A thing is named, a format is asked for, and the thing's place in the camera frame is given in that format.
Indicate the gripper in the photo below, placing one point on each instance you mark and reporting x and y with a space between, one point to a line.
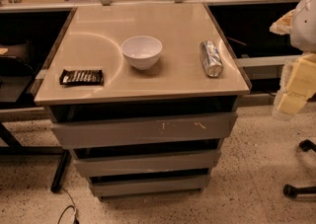
304 27

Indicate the grey bottom drawer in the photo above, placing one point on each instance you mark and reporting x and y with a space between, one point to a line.
150 186

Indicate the grey drawer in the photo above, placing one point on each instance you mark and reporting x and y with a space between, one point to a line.
150 186
144 130
142 164

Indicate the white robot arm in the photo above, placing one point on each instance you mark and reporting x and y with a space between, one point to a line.
300 25

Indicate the grey top drawer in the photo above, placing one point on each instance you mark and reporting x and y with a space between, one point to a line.
144 130

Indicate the grey middle drawer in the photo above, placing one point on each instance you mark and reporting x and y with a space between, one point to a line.
142 164

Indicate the grey drawer cabinet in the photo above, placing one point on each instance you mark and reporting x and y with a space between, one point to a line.
175 85

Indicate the silver soda can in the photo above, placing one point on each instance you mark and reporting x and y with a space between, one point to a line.
210 59

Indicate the white ceramic bowl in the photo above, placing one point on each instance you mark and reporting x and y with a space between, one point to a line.
141 52

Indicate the dark chocolate bar wrapper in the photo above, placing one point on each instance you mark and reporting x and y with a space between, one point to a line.
81 77

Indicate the black table leg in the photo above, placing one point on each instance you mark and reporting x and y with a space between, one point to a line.
61 166

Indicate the grey metal rail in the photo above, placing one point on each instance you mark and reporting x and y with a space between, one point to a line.
269 67

